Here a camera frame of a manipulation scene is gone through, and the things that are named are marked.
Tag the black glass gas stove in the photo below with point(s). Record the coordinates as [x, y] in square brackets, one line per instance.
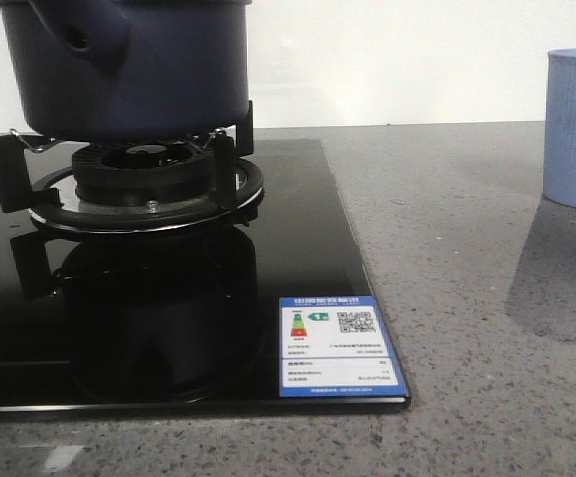
[183, 323]

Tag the dark blue cooking pot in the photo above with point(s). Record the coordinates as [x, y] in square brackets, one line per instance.
[108, 71]

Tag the black pot support grate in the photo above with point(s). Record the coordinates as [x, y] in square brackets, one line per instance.
[235, 190]

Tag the black gas burner head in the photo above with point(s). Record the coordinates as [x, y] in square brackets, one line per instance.
[132, 175]

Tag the blue ribbed plastic cup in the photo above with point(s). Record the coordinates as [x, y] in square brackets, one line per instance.
[559, 167]

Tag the blue energy label sticker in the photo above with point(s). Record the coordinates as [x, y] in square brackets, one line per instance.
[336, 347]

